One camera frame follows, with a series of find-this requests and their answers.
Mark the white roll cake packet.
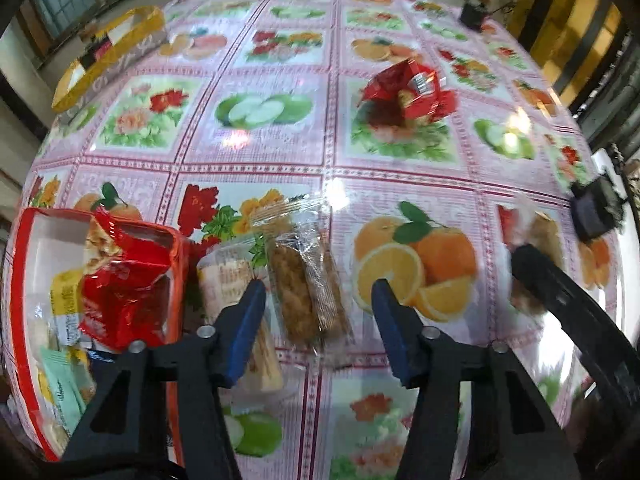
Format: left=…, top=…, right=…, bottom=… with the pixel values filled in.
left=196, top=242, right=286, bottom=396

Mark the yellow cardboard box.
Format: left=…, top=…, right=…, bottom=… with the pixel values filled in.
left=52, top=6, right=167, bottom=113

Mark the green snack packet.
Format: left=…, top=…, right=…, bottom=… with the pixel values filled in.
left=37, top=347, right=88, bottom=428

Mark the fruit print tablecloth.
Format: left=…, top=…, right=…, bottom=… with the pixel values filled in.
left=0, top=0, right=626, bottom=480

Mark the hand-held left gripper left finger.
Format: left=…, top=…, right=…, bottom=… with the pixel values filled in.
left=60, top=278, right=268, bottom=480

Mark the large black device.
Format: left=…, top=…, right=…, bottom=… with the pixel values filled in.
left=570, top=172, right=626, bottom=241

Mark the red crinkled snack packet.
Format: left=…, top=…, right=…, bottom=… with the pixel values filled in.
left=79, top=205, right=173, bottom=353

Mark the crispy bar clear wrapper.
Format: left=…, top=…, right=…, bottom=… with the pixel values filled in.
left=250, top=195, right=353, bottom=356

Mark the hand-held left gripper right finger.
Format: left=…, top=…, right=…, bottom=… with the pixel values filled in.
left=371, top=278, right=581, bottom=480

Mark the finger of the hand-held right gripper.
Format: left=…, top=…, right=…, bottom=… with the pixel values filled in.
left=510, top=242, right=640, bottom=411

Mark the red snack bag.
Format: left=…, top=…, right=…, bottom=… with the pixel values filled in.
left=357, top=57, right=458, bottom=128

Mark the clear brown snack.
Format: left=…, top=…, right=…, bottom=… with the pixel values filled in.
left=497, top=195, right=568, bottom=316

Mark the red tray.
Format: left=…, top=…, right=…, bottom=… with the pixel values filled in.
left=7, top=207, right=193, bottom=463

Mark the yellow and grey snack packet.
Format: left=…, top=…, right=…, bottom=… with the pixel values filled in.
left=50, top=269, right=88, bottom=346

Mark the small black device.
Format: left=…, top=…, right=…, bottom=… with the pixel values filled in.
left=459, top=0, right=488, bottom=28

